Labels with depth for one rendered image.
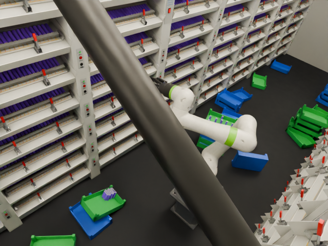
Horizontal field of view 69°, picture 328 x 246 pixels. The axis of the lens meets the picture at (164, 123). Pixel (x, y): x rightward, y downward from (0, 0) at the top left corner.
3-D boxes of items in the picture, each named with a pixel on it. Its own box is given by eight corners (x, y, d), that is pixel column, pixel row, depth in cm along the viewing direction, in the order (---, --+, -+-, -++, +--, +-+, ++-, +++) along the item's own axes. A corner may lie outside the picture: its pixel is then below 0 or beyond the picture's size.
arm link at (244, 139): (251, 144, 150) (260, 131, 142) (251, 159, 141) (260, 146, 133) (223, 134, 151) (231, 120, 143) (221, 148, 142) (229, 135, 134)
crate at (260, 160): (260, 172, 249) (258, 165, 255) (268, 160, 235) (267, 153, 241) (232, 167, 249) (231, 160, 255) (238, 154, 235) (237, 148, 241)
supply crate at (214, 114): (235, 123, 249) (238, 118, 244) (232, 136, 235) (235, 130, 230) (208, 113, 255) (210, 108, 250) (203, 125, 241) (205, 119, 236)
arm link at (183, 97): (200, 92, 141) (190, 90, 132) (193, 112, 144) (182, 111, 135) (182, 85, 149) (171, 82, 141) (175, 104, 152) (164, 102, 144)
